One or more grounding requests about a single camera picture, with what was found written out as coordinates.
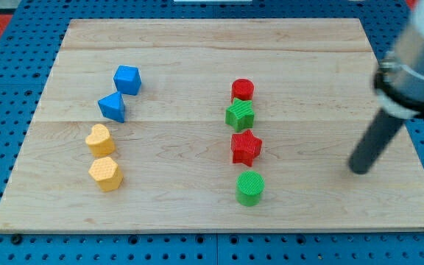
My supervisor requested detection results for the red star block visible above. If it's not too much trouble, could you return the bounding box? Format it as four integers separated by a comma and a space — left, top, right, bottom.
230, 130, 263, 167

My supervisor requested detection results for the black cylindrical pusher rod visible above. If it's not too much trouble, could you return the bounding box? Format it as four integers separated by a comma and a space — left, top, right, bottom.
347, 108, 405, 174

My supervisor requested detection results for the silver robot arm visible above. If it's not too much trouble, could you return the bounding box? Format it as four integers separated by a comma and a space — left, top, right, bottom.
374, 0, 424, 119

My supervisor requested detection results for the green star block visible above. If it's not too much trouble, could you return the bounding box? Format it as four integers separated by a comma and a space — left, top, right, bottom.
225, 98, 255, 133

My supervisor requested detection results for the light wooden board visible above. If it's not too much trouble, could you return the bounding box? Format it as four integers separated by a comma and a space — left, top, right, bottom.
0, 18, 424, 234

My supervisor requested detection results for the red cylinder block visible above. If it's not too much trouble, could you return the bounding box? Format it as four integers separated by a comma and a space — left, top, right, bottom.
230, 79, 255, 102

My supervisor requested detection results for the green cylinder block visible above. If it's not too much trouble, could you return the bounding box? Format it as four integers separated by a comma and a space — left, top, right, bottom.
236, 171, 265, 207

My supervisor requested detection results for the blue cube block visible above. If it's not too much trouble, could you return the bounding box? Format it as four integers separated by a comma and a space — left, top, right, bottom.
113, 65, 141, 96

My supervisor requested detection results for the blue triangle block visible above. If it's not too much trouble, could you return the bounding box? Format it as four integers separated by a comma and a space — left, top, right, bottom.
97, 91, 125, 123

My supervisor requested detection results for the yellow heart block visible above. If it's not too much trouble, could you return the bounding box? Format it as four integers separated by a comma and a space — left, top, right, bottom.
85, 124, 116, 158

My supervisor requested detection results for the yellow hexagon block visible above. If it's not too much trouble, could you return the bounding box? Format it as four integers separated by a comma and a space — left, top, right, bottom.
88, 157, 123, 192

